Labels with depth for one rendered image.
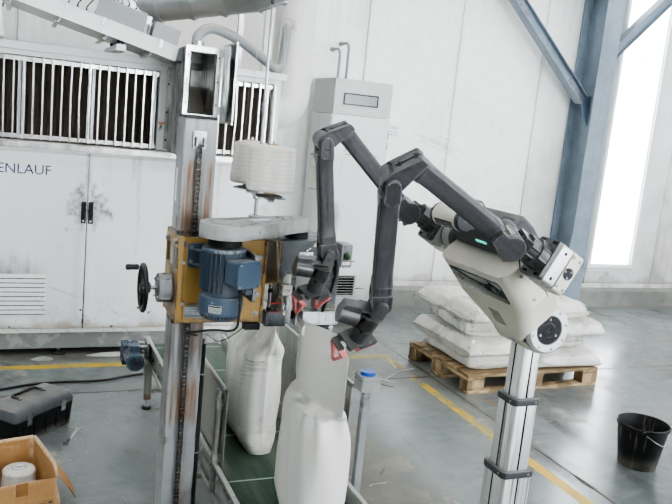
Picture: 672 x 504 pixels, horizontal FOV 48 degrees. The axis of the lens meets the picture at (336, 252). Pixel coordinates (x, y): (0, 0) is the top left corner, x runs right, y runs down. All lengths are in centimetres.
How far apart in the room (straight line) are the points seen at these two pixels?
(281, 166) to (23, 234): 311
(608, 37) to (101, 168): 527
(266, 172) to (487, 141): 560
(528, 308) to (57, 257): 377
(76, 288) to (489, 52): 466
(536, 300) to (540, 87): 611
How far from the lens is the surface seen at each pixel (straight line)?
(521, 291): 230
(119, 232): 544
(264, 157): 254
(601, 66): 833
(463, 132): 782
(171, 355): 285
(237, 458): 326
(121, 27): 502
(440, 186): 193
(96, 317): 555
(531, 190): 837
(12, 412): 422
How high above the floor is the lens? 178
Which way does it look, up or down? 10 degrees down
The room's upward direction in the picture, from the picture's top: 6 degrees clockwise
